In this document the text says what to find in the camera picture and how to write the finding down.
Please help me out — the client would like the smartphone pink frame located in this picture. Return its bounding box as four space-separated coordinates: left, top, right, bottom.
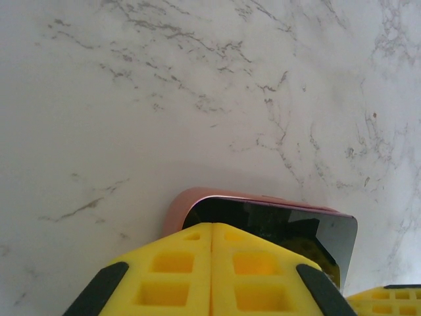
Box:
182 196 359 297

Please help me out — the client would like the pink phone case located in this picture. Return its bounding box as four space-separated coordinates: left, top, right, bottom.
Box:
162 186 358 241

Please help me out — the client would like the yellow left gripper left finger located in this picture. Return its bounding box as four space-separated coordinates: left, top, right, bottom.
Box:
65 223 214 316

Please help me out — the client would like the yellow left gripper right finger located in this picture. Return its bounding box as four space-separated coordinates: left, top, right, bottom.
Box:
209 223 359 316

